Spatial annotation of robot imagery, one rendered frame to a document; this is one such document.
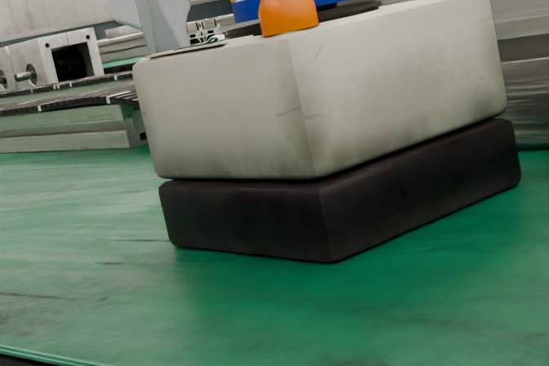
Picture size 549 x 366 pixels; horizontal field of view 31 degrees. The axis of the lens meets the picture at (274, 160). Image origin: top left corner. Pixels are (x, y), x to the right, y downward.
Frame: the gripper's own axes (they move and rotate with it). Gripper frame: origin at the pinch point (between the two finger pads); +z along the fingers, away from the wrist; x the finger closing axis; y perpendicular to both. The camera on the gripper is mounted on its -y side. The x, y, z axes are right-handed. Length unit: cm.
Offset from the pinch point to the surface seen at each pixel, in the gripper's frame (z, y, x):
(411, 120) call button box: 1.7, -24.8, 13.3
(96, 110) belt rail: 2.1, 14.4, 2.0
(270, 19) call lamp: -1.7, -24.0, 16.7
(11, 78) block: 0, 98, -29
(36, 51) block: -3, 85, -28
